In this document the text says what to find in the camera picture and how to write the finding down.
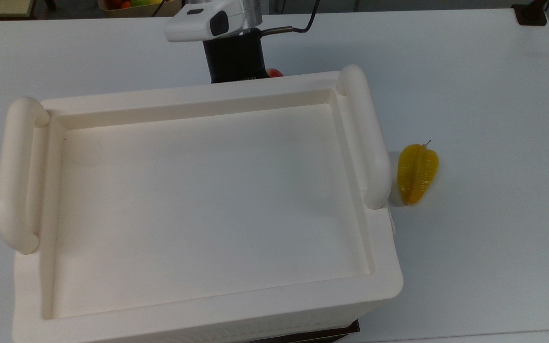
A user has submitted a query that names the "cream plastic tray with handles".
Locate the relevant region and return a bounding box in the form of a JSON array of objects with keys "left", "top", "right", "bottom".
[{"left": 12, "top": 71, "right": 404, "bottom": 343}]

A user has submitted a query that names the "yellow toy starfruit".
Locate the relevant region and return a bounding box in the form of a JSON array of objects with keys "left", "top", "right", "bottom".
[{"left": 397, "top": 140, "right": 439, "bottom": 206}]

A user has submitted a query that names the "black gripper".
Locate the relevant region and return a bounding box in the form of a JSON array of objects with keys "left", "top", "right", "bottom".
[{"left": 203, "top": 29, "right": 270, "bottom": 84}]

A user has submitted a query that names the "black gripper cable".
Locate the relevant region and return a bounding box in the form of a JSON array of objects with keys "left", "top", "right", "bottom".
[{"left": 261, "top": 0, "right": 321, "bottom": 37}]

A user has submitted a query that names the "cream cabinet carry handle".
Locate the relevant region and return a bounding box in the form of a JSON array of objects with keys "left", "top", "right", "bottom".
[
  {"left": 0, "top": 98, "right": 50, "bottom": 254},
  {"left": 335, "top": 64, "right": 392, "bottom": 210}
]

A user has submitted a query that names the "black corner clamp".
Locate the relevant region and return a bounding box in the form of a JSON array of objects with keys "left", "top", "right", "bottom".
[{"left": 513, "top": 0, "right": 549, "bottom": 27}]

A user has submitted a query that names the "box of toy fruit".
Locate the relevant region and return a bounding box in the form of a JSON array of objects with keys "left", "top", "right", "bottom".
[{"left": 98, "top": 0, "right": 182, "bottom": 18}]

